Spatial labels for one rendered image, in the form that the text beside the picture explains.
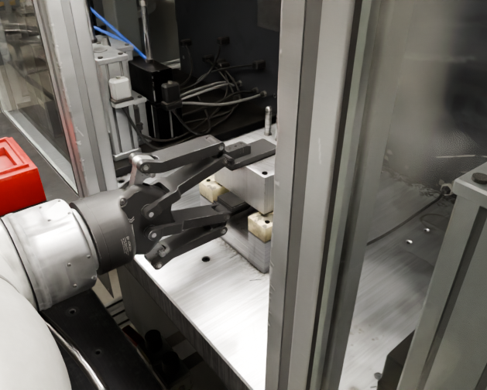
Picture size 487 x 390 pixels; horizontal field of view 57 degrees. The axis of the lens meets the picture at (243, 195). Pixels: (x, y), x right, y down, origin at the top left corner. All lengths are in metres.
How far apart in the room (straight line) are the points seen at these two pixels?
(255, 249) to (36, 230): 0.24
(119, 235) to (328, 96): 0.26
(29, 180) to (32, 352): 0.46
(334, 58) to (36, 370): 0.20
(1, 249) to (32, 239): 0.02
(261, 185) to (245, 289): 0.12
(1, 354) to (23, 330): 0.03
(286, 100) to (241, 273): 0.33
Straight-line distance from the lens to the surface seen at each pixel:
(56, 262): 0.41
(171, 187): 0.46
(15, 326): 0.27
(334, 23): 0.21
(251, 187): 0.50
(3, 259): 0.40
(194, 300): 0.51
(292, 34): 0.23
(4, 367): 0.24
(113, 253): 0.43
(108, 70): 0.70
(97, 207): 0.43
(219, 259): 0.55
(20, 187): 0.69
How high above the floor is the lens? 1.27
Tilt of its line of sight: 33 degrees down
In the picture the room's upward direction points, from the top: straight up
